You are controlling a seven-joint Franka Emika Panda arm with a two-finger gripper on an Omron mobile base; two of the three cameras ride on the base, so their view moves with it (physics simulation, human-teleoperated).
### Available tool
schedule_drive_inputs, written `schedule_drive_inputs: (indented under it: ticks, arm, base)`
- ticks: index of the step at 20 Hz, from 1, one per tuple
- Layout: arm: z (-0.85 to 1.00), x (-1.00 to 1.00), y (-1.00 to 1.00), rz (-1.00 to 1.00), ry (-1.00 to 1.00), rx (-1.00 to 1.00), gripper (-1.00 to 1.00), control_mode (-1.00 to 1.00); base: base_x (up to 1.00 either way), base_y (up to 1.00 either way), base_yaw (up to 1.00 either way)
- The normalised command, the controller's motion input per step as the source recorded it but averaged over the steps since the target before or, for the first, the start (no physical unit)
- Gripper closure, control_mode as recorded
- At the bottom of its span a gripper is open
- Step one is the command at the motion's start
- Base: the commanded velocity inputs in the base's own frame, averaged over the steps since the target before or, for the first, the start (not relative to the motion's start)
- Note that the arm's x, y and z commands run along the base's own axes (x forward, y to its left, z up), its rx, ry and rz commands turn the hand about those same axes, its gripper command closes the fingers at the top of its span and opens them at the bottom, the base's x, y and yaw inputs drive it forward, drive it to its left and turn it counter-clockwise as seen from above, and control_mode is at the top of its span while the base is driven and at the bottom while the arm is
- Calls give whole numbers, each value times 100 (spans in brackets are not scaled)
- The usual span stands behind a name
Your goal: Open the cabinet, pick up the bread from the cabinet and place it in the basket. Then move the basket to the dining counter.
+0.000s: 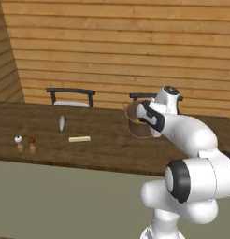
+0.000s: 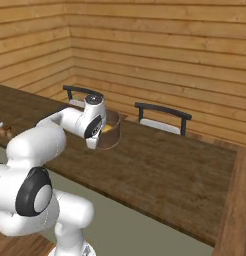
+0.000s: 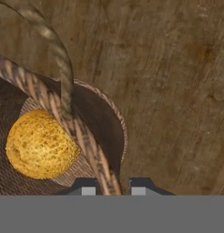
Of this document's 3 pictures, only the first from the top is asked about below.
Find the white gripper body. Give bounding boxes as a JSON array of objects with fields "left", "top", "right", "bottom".
[{"left": 151, "top": 125, "right": 163, "bottom": 139}]

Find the brown-topped wooden shaker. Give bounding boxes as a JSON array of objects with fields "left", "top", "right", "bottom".
[{"left": 27, "top": 136, "right": 37, "bottom": 155}]

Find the grey fish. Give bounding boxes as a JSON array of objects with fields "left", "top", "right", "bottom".
[{"left": 58, "top": 114, "right": 67, "bottom": 133}]

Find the white-topped wooden shaker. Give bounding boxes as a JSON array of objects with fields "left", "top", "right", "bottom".
[{"left": 14, "top": 134, "right": 25, "bottom": 154}]

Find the pale yellow stick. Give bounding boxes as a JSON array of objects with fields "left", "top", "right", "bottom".
[{"left": 67, "top": 135, "right": 92, "bottom": 144}]

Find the brown round pot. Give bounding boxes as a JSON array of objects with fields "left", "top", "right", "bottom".
[{"left": 122, "top": 99, "right": 155, "bottom": 140}]

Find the black chair with white seat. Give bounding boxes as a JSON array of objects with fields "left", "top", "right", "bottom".
[
  {"left": 129, "top": 91, "right": 184, "bottom": 115},
  {"left": 46, "top": 87, "right": 96, "bottom": 109}
]

